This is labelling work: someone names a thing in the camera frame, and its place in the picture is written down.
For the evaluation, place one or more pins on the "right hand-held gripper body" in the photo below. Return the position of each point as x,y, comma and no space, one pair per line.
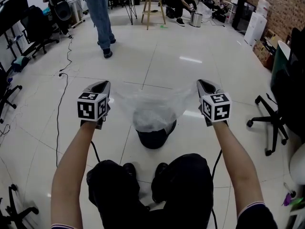
216,108

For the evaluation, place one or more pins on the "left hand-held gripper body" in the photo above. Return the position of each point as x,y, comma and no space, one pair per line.
91,107

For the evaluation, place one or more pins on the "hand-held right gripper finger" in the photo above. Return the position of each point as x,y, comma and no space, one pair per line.
218,89
199,89

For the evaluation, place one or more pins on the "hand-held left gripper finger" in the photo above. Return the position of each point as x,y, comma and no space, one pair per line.
108,92
87,90

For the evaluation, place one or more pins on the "clear plastic bin bag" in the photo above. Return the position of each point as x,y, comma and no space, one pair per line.
152,104

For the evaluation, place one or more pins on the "black mesh waste bin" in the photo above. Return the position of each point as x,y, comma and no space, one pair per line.
152,139

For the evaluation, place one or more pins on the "person's left forearm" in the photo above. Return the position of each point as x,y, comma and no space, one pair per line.
66,175

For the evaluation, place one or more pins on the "person's right forearm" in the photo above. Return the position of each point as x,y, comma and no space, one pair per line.
240,170

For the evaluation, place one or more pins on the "white power strip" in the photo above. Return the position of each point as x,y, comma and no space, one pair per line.
61,73

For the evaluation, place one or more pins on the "brown cardboard box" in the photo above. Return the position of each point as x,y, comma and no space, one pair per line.
263,51

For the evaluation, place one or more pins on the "dark green tub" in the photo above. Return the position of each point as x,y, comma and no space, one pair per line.
278,63

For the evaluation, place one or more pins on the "silver metal bin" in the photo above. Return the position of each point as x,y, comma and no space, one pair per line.
196,20

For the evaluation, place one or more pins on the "white water dispenser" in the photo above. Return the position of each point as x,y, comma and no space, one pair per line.
255,28

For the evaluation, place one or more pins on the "black office chair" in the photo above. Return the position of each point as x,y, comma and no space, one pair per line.
35,25
288,104
14,213
6,92

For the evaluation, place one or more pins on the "person's left black shoe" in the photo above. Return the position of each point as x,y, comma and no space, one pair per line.
129,169

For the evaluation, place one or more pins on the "person's black shoe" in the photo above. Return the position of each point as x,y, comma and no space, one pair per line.
161,168
129,169

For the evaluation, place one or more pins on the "black cabinet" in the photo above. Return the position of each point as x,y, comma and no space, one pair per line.
243,13

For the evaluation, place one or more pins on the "person's right black shoe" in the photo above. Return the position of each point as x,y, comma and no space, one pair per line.
161,168

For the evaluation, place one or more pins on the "wooden stool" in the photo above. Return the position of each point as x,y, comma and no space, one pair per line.
152,13

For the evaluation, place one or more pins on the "person's black trousers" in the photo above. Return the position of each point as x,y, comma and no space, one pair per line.
181,199

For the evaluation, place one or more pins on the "white round seat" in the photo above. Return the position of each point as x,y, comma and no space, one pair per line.
299,163

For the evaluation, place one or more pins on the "black monitor on stand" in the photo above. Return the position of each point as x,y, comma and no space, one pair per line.
14,11

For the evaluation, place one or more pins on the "purple toy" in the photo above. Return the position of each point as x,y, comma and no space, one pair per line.
288,198

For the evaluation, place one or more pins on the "person's right shirt sleeve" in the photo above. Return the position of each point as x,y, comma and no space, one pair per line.
257,216

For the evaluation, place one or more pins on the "white low shelf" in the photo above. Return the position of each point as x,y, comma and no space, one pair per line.
297,217

